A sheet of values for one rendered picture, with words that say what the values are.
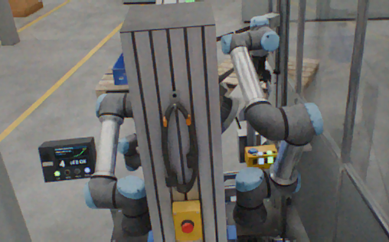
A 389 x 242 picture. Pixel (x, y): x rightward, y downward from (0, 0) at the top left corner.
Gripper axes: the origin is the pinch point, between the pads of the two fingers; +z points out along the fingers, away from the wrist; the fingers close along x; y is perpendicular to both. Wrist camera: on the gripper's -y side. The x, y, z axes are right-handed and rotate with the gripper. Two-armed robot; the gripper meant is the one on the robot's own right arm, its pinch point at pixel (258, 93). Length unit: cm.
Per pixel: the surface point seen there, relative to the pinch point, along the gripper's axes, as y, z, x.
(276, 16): -84, -9, 29
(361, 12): -5, -31, 45
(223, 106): -53, 32, -10
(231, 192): -12, 65, -13
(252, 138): -60, 62, 8
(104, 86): -331, 134, -127
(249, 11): -576, 128, 104
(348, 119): -5, 22, 45
